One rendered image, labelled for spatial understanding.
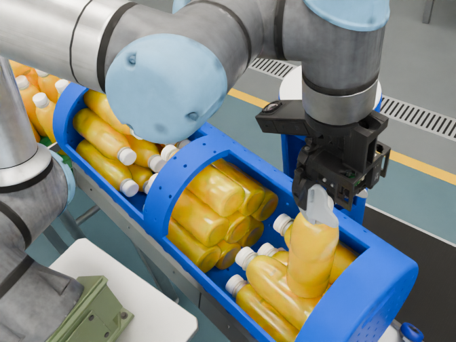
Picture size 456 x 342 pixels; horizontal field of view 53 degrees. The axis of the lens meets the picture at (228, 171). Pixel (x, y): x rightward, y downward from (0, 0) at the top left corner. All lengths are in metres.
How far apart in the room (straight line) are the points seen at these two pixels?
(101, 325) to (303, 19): 0.57
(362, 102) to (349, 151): 0.07
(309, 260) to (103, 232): 1.84
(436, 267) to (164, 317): 1.41
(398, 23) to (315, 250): 2.92
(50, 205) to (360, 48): 0.56
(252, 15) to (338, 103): 0.12
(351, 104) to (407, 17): 3.12
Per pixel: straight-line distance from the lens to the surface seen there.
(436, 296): 1.99
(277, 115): 0.57
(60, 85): 1.44
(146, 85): 0.31
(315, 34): 0.42
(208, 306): 1.13
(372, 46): 0.43
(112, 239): 2.41
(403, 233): 2.11
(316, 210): 0.61
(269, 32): 0.42
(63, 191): 0.82
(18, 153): 0.75
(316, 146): 0.54
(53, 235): 1.84
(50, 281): 0.76
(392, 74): 3.06
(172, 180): 0.91
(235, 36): 0.37
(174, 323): 0.83
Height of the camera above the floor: 1.90
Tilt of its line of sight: 49 degrees down
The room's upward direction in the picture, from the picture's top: 12 degrees counter-clockwise
